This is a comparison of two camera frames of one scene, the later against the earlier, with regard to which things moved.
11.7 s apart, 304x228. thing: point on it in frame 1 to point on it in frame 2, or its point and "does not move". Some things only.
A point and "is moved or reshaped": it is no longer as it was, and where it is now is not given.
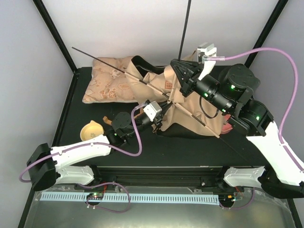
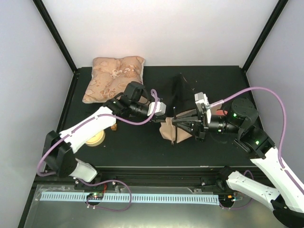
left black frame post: [42, 10] does not move
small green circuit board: [96, 195] does not move
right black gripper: [190, 79] to [199, 128]
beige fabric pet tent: [184, 112] is moved or reshaped
